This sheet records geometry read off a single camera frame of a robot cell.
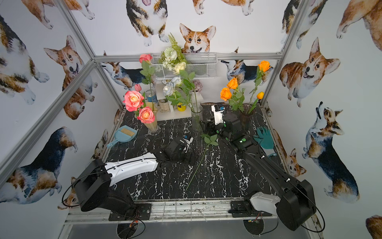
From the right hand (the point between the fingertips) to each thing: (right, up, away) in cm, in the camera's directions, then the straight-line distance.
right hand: (210, 115), depth 75 cm
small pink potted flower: (-7, +20, +22) cm, 31 cm away
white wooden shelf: (-32, +4, +42) cm, 53 cm away
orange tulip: (+29, +11, +10) cm, 33 cm away
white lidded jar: (-27, +21, +17) cm, 38 cm away
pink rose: (-30, 0, -8) cm, 31 cm away
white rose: (-18, +20, +10) cm, 29 cm away
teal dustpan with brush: (-58, -12, +28) cm, 66 cm away
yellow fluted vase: (-37, -7, +23) cm, 44 cm away
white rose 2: (-19, +10, +7) cm, 22 cm away
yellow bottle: (-20, +6, +38) cm, 43 cm away
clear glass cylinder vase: (-7, +1, +20) cm, 21 cm away
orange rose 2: (+17, +9, +13) cm, 23 cm away
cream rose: (-13, +21, +10) cm, 26 cm away
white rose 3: (+1, -16, +23) cm, 28 cm away
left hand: (-9, -20, +10) cm, 24 cm away
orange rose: (+13, +18, +8) cm, 24 cm away
